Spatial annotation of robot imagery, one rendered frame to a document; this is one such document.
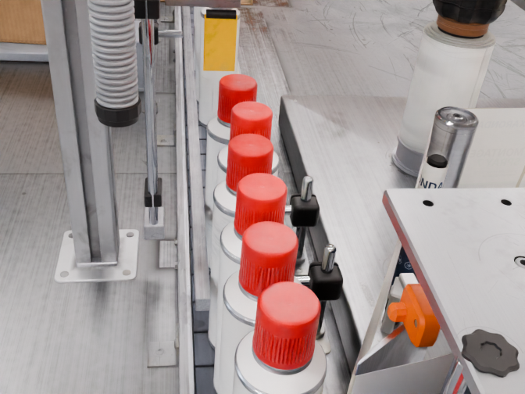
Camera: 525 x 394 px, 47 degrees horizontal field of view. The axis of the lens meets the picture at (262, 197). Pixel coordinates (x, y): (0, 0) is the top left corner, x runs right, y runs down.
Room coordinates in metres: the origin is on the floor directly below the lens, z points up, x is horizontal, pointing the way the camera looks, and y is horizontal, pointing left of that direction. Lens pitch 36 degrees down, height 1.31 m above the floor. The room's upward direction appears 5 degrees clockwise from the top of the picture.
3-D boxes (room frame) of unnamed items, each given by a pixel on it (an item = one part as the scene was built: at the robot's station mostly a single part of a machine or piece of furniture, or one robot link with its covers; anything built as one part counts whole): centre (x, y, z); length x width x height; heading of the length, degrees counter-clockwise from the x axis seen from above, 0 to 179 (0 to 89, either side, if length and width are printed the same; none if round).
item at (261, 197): (0.33, 0.00, 0.98); 0.05 x 0.05 x 0.20
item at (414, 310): (0.22, -0.08, 1.08); 0.03 x 0.02 x 0.02; 10
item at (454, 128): (0.49, -0.16, 0.97); 0.05 x 0.05 x 0.19
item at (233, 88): (0.48, 0.03, 0.98); 0.05 x 0.05 x 0.20
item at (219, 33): (0.54, 0.05, 1.09); 0.03 x 0.01 x 0.06; 100
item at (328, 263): (0.43, -0.05, 0.89); 0.06 x 0.03 x 0.12; 100
